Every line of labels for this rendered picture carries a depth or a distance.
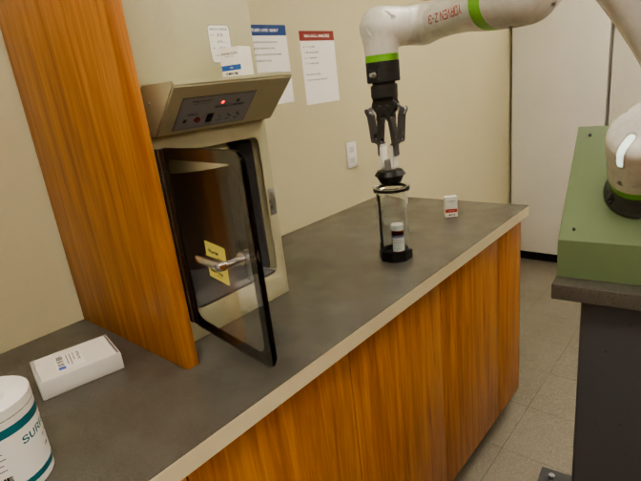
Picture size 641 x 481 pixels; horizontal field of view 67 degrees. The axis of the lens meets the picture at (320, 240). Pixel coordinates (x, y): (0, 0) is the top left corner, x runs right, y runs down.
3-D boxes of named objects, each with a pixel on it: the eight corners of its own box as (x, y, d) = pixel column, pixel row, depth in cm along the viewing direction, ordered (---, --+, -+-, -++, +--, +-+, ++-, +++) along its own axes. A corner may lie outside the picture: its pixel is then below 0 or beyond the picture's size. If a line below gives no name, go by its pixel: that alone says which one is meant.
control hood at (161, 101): (149, 137, 99) (137, 86, 96) (264, 117, 121) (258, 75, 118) (181, 136, 91) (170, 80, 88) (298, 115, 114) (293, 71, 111)
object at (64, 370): (33, 378, 106) (29, 362, 105) (109, 348, 115) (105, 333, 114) (43, 401, 97) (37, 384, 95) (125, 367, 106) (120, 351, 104)
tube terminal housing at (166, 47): (137, 319, 129) (57, 0, 106) (232, 276, 152) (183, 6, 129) (193, 343, 113) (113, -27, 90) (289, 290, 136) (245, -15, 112)
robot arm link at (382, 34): (352, 10, 133) (366, 3, 123) (394, 7, 136) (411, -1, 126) (356, 65, 138) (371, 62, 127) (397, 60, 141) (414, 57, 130)
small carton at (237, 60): (222, 78, 106) (217, 49, 104) (235, 77, 110) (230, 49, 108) (242, 75, 104) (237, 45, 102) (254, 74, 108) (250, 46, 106)
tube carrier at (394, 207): (371, 257, 151) (365, 189, 144) (390, 245, 158) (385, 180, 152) (402, 261, 144) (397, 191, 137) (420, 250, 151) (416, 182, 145)
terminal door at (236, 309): (198, 323, 111) (161, 146, 99) (278, 369, 89) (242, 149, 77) (195, 324, 111) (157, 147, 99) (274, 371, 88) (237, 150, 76)
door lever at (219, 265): (220, 257, 92) (217, 243, 91) (247, 266, 85) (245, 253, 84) (195, 265, 89) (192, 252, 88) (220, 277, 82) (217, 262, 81)
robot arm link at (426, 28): (465, -24, 103) (466, 32, 106) (512, -28, 105) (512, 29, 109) (394, 7, 136) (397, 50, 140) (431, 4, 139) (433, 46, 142)
